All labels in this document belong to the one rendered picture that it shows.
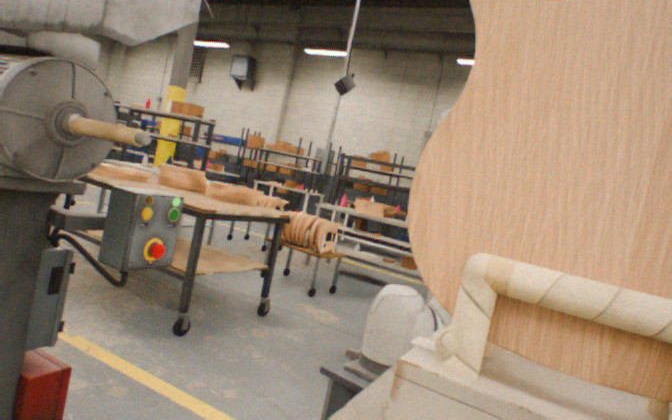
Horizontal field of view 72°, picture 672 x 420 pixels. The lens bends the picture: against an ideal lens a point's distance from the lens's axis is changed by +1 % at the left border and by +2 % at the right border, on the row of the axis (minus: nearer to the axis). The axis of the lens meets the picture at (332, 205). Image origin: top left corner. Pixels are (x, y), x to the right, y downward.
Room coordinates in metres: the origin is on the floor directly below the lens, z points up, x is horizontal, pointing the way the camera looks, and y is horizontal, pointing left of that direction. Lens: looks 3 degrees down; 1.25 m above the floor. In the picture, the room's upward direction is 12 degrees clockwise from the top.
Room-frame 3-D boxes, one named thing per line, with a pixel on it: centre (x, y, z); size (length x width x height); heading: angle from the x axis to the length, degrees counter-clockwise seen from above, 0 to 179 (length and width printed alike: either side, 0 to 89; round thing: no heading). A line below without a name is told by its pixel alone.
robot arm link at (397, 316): (1.38, -0.27, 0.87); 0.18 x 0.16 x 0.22; 105
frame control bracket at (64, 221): (1.16, 0.58, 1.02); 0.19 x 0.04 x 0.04; 154
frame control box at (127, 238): (1.21, 0.55, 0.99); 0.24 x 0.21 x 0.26; 64
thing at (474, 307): (0.41, -0.14, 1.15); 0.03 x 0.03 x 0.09
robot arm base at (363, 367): (1.39, -0.24, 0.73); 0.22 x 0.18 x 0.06; 56
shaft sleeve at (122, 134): (0.89, 0.45, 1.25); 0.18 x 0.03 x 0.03; 64
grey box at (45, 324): (1.20, 0.73, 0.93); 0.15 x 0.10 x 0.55; 64
